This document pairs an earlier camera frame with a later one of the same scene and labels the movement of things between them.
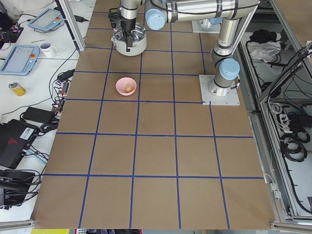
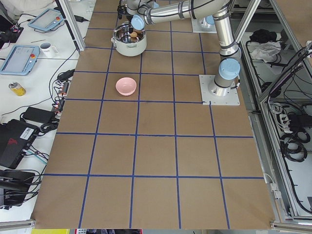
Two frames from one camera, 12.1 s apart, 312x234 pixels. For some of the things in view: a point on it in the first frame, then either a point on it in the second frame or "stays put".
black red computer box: x=16 y=137 stays put
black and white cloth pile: x=265 y=47 stays put
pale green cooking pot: x=119 y=40 stays put
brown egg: x=129 y=88 -> x=133 y=34
